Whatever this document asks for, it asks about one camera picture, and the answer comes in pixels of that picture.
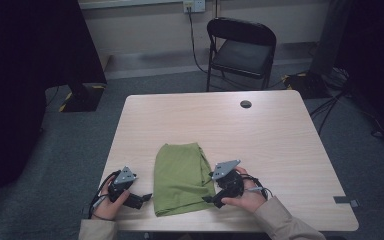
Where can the black folding chair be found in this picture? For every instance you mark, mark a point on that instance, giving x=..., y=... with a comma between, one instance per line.
x=243, y=55

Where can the black curtain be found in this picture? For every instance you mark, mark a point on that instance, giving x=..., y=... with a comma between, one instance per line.
x=30, y=83

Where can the person's left hand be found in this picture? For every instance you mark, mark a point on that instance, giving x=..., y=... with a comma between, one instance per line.
x=105, y=208

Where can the black stand base yellow tape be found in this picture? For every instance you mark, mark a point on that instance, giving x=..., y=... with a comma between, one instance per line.
x=83, y=98

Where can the green long-sleeved shirt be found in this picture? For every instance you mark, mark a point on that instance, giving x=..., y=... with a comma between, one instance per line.
x=180, y=180

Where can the dark box with yellow tape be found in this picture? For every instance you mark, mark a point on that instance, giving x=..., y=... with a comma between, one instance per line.
x=305, y=85

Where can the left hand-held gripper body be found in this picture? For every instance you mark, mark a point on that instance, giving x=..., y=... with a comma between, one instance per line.
x=120, y=188

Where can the dark curtain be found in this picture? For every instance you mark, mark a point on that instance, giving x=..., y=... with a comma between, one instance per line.
x=376, y=66

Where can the person's right hand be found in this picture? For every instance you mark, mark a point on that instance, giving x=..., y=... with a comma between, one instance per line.
x=250, y=200

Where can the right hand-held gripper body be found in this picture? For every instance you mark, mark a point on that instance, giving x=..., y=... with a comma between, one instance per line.
x=231, y=185

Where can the grey tape strip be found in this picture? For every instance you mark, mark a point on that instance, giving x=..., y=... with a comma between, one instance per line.
x=345, y=200

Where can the white wall socket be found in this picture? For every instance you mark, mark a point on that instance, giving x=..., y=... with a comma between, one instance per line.
x=195, y=5

